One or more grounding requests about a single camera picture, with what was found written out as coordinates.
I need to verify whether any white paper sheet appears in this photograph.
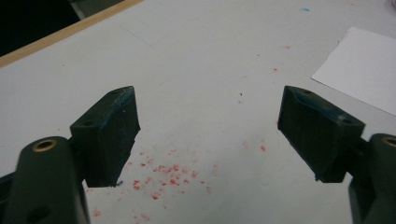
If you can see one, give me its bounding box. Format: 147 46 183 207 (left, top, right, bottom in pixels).
311 26 396 117

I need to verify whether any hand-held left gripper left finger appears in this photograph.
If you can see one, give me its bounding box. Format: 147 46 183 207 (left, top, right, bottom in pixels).
2 85 141 224

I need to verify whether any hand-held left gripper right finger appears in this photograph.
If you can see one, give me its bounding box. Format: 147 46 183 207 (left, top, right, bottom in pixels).
276 85 396 224

